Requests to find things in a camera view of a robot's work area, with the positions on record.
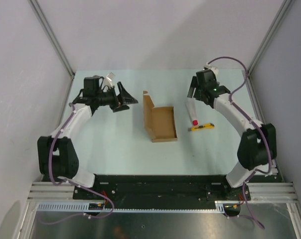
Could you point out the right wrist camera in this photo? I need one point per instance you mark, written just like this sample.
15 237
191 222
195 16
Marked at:
215 70

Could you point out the left aluminium frame post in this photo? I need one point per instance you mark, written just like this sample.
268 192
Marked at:
39 13

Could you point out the right aluminium frame post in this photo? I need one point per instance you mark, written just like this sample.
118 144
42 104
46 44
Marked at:
271 33

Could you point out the yellow utility knife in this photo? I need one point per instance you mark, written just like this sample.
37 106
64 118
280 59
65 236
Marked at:
202 127

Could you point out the white tube red cap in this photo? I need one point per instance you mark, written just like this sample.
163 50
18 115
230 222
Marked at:
190 105

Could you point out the aluminium extrusion crossbar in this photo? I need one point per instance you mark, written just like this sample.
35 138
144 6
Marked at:
260 192

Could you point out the aluminium frame post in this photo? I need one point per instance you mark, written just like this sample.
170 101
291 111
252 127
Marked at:
39 13
271 33

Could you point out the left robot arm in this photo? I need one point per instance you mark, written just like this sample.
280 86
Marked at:
56 153

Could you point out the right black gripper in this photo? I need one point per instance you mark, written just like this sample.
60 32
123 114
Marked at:
193 85

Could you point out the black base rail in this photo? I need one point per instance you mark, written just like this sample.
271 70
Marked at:
163 192

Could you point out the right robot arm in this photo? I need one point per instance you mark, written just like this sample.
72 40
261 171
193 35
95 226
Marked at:
258 145

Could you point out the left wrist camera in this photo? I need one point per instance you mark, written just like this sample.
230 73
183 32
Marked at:
107 83

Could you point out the brown cardboard express box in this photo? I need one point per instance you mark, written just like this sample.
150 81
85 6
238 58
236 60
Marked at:
159 122

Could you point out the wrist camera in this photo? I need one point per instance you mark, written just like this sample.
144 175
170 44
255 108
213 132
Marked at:
107 83
215 70

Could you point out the grey slotted cable duct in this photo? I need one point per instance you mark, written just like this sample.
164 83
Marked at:
83 207

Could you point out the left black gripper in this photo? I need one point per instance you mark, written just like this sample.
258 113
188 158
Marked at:
122 98

